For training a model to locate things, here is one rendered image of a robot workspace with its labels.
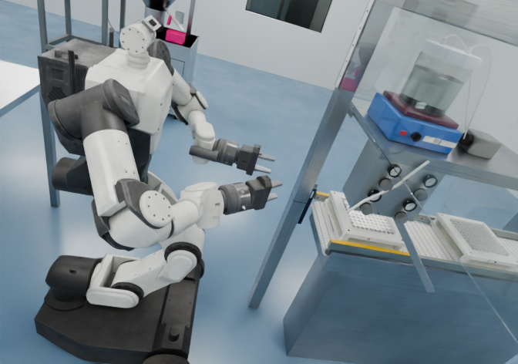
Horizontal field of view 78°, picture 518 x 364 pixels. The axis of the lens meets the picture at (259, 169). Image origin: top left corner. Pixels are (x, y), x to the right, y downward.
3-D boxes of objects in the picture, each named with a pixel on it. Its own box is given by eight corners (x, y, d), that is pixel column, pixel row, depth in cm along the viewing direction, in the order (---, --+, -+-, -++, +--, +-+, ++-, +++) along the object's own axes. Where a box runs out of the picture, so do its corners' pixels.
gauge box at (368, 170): (350, 210, 98) (380, 156, 87) (341, 189, 106) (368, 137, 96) (413, 222, 101) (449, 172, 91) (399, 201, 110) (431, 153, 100)
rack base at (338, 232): (375, 213, 139) (378, 209, 138) (398, 257, 118) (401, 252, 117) (323, 202, 134) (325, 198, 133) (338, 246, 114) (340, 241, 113)
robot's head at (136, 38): (119, 58, 82) (119, 22, 77) (130, 49, 91) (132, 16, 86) (145, 65, 83) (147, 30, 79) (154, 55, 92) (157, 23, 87)
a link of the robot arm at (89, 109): (61, 146, 65) (52, 92, 69) (88, 161, 73) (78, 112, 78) (115, 124, 65) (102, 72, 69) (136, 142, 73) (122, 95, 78)
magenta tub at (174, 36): (164, 40, 290) (166, 30, 286) (167, 38, 300) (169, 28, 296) (182, 45, 293) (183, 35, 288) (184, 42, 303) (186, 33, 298)
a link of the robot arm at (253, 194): (260, 167, 100) (228, 172, 93) (278, 186, 94) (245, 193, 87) (250, 198, 107) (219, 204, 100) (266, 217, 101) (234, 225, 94)
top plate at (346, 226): (381, 204, 136) (383, 200, 135) (405, 247, 116) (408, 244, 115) (327, 193, 132) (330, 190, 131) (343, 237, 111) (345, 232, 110)
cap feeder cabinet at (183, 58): (117, 107, 322) (119, 28, 282) (134, 88, 369) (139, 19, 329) (179, 122, 332) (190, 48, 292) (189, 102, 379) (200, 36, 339)
